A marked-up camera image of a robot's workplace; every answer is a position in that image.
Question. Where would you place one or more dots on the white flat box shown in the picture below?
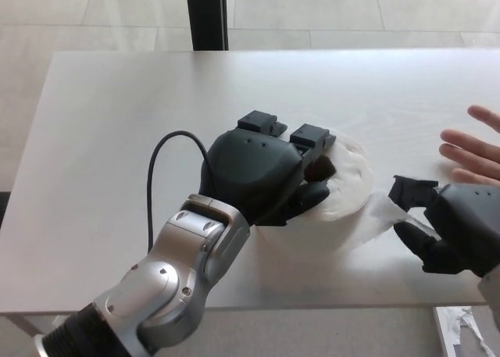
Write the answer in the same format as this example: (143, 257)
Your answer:
(443, 333)

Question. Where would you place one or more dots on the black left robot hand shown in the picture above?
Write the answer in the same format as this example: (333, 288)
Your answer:
(250, 169)

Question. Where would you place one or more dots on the crumpled white paper scraps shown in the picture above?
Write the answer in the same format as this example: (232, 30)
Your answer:
(466, 322)

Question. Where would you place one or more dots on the bare person hand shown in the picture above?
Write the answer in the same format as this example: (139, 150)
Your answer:
(476, 154)

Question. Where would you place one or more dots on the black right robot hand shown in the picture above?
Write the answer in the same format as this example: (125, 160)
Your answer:
(468, 220)

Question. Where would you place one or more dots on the black vertical post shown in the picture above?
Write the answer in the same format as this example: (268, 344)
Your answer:
(203, 15)

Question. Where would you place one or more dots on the white toilet paper roll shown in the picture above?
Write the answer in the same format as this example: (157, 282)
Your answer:
(347, 185)

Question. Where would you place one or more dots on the slanted white table brace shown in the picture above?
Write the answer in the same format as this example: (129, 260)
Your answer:
(27, 322)

